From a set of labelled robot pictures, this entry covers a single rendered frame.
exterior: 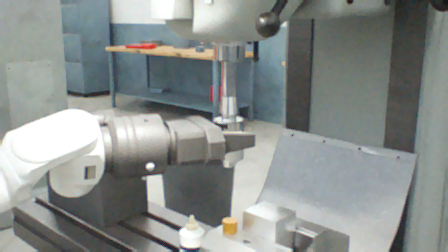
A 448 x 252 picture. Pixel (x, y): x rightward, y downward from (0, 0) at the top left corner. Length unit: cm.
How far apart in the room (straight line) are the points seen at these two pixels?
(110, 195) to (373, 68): 59
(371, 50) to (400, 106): 12
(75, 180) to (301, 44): 60
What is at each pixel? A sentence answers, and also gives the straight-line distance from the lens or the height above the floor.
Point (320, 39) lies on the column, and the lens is 105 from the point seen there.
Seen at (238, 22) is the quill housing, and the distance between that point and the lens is 61.
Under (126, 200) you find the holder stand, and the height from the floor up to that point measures 97.
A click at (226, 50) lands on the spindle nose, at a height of 130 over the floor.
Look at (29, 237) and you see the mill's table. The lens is 114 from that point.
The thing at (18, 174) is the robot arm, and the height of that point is 116.
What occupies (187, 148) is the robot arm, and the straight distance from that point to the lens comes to 66.
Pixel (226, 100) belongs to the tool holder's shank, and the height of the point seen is 122.
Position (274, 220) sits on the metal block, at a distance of 68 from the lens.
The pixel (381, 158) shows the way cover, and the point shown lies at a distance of 100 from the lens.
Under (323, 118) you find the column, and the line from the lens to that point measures 106.
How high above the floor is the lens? 135
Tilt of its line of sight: 14 degrees down
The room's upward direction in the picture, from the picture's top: straight up
